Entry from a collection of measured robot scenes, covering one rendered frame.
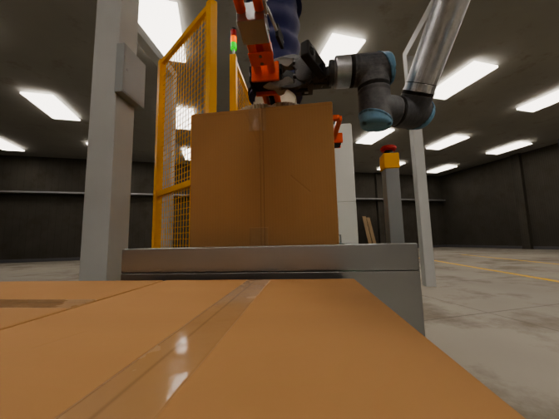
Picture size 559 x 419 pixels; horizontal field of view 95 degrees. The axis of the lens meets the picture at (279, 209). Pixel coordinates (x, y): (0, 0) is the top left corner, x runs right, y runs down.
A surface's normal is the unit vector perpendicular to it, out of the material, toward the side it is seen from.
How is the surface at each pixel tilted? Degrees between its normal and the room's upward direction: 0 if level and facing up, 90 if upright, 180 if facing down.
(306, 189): 90
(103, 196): 90
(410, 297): 90
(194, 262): 90
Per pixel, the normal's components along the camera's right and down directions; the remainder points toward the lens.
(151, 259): -0.10, -0.11
